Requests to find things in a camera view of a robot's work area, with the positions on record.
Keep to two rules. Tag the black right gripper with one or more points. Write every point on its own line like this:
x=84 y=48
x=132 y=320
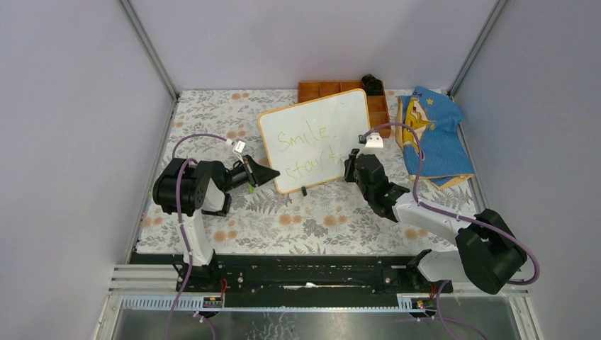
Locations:
x=349 y=164

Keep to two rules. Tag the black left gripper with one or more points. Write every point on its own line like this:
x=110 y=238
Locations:
x=254 y=173

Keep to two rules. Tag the yellow framed whiteboard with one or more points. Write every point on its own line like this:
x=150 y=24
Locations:
x=308 y=142

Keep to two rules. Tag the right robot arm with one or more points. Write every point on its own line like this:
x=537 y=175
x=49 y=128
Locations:
x=486 y=254

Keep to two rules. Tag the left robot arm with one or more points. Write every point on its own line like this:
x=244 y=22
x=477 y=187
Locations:
x=191 y=189

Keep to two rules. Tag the floral table mat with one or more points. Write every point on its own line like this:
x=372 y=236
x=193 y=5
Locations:
x=331 y=218

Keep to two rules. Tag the blue yellow cartoon bag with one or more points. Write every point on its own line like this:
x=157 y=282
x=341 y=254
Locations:
x=435 y=151

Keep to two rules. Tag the black object in tray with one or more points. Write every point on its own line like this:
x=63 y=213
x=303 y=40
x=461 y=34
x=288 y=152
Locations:
x=371 y=85

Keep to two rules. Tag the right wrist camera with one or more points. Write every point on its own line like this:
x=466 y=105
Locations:
x=372 y=141

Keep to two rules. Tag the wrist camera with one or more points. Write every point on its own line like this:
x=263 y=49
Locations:
x=372 y=141
x=238 y=148

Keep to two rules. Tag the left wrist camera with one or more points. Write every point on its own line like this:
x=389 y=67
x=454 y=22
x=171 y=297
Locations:
x=238 y=148

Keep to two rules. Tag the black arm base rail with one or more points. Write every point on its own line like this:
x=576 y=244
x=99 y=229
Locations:
x=300 y=280

